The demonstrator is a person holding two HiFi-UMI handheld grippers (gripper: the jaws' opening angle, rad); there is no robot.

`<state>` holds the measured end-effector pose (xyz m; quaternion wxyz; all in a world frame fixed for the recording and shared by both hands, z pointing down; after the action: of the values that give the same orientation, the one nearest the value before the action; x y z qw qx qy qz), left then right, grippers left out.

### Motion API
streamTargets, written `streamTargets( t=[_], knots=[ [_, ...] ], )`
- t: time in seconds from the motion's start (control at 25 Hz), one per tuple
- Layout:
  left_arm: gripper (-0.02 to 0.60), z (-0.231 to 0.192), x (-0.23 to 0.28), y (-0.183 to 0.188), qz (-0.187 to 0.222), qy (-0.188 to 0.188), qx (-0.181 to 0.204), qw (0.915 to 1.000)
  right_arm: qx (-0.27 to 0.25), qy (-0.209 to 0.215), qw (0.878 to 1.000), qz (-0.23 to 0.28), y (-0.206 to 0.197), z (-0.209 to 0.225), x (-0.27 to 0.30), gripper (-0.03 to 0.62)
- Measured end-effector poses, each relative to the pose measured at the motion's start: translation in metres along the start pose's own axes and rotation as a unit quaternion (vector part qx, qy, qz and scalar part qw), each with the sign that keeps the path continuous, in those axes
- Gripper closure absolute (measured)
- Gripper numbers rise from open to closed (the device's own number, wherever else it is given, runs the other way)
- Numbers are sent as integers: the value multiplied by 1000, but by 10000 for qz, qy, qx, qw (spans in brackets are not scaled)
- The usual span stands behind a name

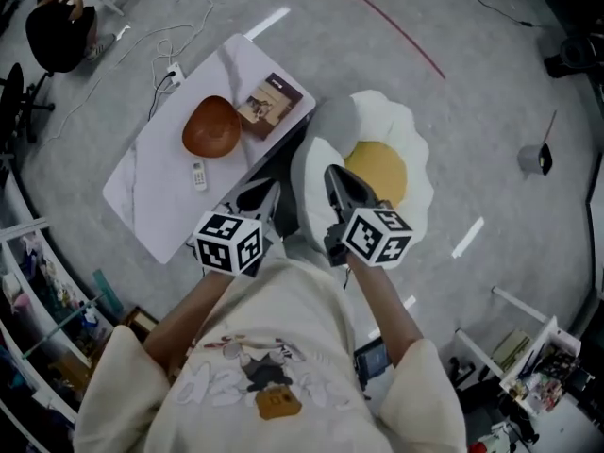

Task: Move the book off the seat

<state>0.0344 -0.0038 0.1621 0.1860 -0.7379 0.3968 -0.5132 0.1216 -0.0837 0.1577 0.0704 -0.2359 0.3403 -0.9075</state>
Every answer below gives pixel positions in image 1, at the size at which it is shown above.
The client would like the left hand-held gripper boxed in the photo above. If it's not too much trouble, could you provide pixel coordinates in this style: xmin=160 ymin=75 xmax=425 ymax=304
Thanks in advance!
xmin=193 ymin=180 xmax=284 ymax=278

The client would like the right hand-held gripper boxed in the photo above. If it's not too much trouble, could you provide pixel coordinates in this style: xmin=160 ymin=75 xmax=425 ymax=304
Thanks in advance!
xmin=323 ymin=163 xmax=416 ymax=270

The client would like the fried egg shaped seat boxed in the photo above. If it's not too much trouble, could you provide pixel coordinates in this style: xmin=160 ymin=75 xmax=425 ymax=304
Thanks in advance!
xmin=289 ymin=90 xmax=436 ymax=267

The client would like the brown cover book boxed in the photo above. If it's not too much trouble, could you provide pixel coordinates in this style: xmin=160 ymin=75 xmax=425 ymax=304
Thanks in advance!
xmin=234 ymin=72 xmax=305 ymax=142

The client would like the person's right forearm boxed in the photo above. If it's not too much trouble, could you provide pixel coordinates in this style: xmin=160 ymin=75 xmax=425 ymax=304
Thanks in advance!
xmin=346 ymin=252 xmax=425 ymax=368

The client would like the person's left forearm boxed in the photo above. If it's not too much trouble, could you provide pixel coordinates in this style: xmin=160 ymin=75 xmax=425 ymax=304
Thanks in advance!
xmin=141 ymin=265 xmax=237 ymax=379

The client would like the white remote control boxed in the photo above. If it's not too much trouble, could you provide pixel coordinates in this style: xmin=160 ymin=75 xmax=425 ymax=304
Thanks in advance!
xmin=190 ymin=159 xmax=210 ymax=192

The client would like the brown wooden bowl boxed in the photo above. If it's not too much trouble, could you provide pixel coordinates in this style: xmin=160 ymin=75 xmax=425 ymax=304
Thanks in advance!
xmin=181 ymin=94 xmax=243 ymax=160

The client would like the white marble coffee table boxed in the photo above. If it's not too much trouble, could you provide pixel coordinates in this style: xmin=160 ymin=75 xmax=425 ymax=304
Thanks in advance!
xmin=102 ymin=32 xmax=318 ymax=266

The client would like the person's cream printed shirt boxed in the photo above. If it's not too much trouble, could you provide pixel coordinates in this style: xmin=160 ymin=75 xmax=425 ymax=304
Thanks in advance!
xmin=73 ymin=256 xmax=469 ymax=453

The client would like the white power strip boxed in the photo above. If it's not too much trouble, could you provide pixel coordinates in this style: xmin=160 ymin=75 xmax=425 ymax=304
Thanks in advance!
xmin=165 ymin=61 xmax=187 ymax=90

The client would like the black tablet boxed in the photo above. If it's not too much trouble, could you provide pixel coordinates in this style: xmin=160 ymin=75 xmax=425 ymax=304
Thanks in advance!
xmin=353 ymin=339 xmax=392 ymax=380

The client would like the green ruler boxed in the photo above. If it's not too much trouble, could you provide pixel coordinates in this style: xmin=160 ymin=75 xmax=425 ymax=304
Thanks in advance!
xmin=91 ymin=268 xmax=125 ymax=321

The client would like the white shelf with toys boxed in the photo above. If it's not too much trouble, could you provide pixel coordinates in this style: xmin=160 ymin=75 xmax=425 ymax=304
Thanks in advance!
xmin=0 ymin=215 xmax=125 ymax=427

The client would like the white shelf with clutter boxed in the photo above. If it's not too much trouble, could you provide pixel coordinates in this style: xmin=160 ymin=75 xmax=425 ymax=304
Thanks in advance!
xmin=453 ymin=284 xmax=585 ymax=418

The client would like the black round device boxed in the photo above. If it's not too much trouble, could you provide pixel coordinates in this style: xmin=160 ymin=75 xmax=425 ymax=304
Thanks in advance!
xmin=542 ymin=34 xmax=604 ymax=80

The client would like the black office chair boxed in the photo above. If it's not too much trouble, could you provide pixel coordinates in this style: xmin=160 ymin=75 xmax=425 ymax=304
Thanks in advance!
xmin=0 ymin=61 xmax=57 ymax=144

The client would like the wooden picture frame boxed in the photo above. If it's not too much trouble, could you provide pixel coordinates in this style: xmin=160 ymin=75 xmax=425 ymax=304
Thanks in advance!
xmin=119 ymin=305 xmax=160 ymax=337

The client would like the grey dustpan with handle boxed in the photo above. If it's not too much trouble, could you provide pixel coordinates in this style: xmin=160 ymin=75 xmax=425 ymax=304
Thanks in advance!
xmin=516 ymin=109 xmax=559 ymax=177

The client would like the white cable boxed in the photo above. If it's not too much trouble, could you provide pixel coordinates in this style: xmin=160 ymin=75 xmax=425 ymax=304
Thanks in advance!
xmin=44 ymin=0 xmax=216 ymax=143

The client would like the long black cable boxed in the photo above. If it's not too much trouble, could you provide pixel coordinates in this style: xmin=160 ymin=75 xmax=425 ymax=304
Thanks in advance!
xmin=417 ymin=0 xmax=537 ymax=30

